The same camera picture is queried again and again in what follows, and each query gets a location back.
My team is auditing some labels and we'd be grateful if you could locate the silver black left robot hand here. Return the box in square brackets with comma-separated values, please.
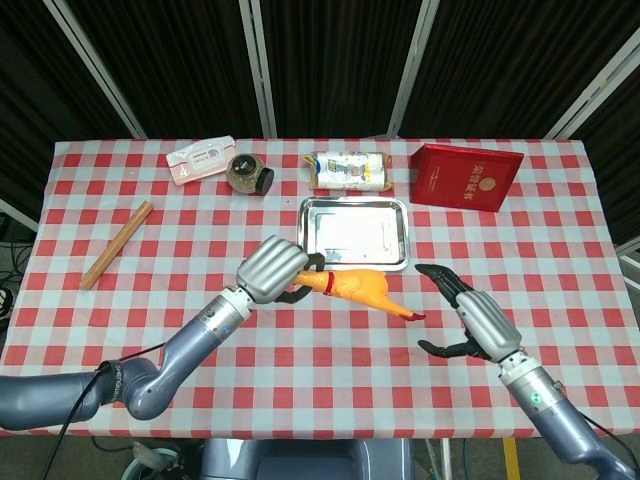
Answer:
[235, 234, 326, 305]

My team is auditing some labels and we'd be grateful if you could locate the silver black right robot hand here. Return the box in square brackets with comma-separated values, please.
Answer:
[414, 263, 524, 365]

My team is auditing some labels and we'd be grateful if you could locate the orange rubber chicken toy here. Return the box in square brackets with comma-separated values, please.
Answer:
[292, 267, 427, 322]

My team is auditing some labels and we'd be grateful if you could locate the stainless steel rectangular tray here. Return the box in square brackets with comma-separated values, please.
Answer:
[296, 196, 412, 273]

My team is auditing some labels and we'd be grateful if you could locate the glass jar with black lid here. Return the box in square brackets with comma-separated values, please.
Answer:
[225, 153, 275, 197]

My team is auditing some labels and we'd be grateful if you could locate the red white checkered tablecloth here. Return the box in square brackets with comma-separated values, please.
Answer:
[0, 137, 632, 441]

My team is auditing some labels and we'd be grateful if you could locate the pink white wet wipes pack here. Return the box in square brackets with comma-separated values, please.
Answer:
[165, 134, 240, 187]

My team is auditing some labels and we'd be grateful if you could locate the red certificate folder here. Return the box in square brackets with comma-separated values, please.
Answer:
[409, 143, 525, 213]

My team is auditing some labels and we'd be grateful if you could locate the wooden rolling stick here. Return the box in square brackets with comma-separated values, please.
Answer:
[79, 200, 154, 291]

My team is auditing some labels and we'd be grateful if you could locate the grey blue robot torso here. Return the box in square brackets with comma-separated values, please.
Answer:
[199, 438, 416, 480]

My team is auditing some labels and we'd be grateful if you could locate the teal white bucket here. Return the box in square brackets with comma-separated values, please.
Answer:
[122, 443, 182, 480]

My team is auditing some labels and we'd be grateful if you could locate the white partition frame post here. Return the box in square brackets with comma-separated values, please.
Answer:
[42, 0, 147, 140]
[237, 0, 279, 140]
[386, 0, 441, 140]
[544, 27, 640, 141]

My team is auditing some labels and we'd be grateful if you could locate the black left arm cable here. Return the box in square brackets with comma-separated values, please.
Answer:
[48, 342, 167, 480]

